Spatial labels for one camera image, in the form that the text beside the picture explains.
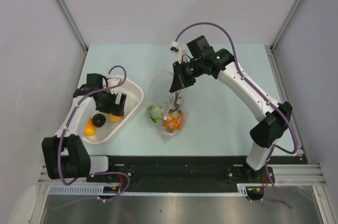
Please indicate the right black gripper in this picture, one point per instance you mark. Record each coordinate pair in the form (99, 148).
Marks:
(180, 82)

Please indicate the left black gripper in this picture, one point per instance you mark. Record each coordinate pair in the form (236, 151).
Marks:
(117, 109)

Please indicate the toy peach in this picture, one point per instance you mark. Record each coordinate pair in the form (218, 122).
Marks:
(115, 118)

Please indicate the toy chocolate donut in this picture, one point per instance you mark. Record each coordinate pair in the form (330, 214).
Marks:
(98, 120)

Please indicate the clear zip top bag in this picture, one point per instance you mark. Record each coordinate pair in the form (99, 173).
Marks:
(158, 94)

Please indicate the toy orange mango slice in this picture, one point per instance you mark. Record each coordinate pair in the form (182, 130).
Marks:
(90, 129)

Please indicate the green toy watermelon ball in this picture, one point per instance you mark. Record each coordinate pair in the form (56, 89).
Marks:
(155, 113)

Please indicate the orange toy pineapple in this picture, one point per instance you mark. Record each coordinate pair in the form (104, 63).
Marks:
(174, 119)

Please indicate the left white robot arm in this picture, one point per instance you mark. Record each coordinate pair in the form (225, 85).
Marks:
(64, 153)

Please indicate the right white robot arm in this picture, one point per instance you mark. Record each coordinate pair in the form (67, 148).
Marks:
(199, 58)

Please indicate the white perforated plastic basket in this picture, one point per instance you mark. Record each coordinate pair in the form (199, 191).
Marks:
(129, 97)

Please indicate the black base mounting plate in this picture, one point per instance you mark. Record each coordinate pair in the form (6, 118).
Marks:
(180, 173)

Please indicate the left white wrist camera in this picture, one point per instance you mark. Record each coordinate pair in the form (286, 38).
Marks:
(111, 81)

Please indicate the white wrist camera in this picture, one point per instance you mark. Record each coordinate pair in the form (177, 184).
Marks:
(180, 51)
(111, 81)

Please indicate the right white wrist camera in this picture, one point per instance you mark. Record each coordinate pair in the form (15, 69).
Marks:
(180, 51)

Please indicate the white slotted cable duct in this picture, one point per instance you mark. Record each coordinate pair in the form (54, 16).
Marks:
(109, 191)

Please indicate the left aluminium frame post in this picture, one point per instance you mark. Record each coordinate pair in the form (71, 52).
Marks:
(72, 24)

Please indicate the aluminium frame post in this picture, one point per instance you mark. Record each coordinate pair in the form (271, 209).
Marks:
(287, 21)
(72, 24)

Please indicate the right aluminium frame post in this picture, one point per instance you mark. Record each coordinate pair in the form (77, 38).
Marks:
(287, 21)

